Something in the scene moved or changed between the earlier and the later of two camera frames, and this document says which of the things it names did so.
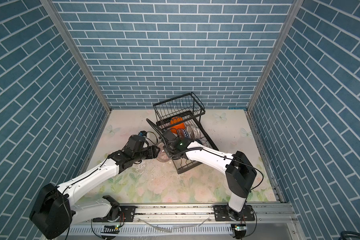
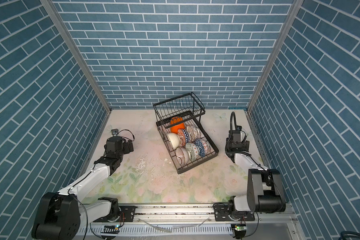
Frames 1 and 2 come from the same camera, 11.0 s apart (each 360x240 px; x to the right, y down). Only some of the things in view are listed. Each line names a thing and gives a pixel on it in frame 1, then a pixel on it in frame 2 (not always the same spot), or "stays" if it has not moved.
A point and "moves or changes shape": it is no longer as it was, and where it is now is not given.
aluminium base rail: [275, 220] stays
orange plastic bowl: [174, 129] stays
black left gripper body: [151, 152] -> [125, 148]
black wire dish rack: [177, 124] stays
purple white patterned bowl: [162, 156] moves or changes shape
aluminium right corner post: [297, 6] stays
